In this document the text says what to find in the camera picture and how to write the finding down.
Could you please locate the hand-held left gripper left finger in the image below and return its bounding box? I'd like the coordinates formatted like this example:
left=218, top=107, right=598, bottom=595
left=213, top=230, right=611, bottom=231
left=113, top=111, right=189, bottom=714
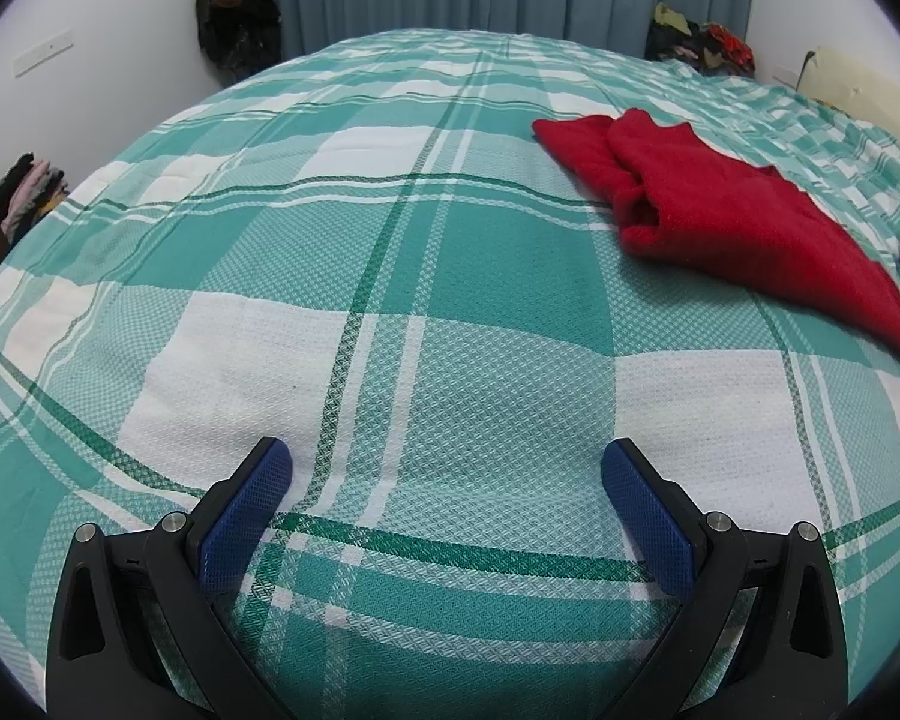
left=45, top=436, right=295, bottom=720

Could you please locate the cream pillow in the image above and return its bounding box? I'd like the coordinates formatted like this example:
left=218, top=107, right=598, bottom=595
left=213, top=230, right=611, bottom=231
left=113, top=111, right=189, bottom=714
left=799, top=46, right=900, bottom=160

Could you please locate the red shirt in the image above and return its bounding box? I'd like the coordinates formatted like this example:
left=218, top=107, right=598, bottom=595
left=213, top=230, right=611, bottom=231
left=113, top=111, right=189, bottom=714
left=532, top=108, right=900, bottom=367

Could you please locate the white wall plate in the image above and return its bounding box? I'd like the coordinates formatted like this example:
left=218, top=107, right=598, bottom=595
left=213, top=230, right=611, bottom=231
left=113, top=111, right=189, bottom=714
left=11, top=31, right=74, bottom=78

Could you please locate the green white plaid bedspread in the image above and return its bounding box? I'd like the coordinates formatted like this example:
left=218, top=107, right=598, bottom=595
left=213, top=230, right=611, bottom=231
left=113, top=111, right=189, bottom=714
left=0, top=28, right=900, bottom=720

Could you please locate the black hanging bag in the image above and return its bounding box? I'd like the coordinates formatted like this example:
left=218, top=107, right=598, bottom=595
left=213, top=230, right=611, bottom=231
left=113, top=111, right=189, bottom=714
left=196, top=0, right=287, bottom=88

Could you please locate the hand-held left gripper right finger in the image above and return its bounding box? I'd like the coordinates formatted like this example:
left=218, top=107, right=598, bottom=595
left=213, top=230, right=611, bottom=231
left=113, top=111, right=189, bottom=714
left=602, top=439, right=848, bottom=720

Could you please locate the clothes pile by curtain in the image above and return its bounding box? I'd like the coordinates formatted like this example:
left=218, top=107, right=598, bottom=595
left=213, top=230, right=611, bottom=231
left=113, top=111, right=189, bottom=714
left=645, top=3, right=757, bottom=80

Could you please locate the pile of folded clothes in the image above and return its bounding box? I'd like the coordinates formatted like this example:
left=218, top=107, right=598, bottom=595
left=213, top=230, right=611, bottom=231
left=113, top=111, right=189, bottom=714
left=0, top=153, right=72, bottom=245

